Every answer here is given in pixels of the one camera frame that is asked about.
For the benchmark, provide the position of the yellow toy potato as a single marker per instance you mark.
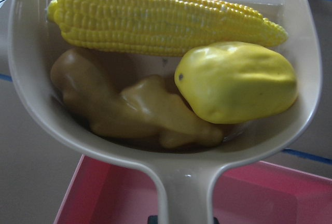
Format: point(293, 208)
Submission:
point(234, 82)

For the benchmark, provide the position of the pink plastic bin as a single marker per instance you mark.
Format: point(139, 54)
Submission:
point(259, 193)

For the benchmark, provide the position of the yellow toy corn cob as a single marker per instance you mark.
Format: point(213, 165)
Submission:
point(160, 27)

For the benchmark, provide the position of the tan toy ginger root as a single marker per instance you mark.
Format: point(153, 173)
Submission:
point(142, 110)

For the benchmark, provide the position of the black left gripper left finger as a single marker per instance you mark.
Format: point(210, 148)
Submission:
point(152, 219)

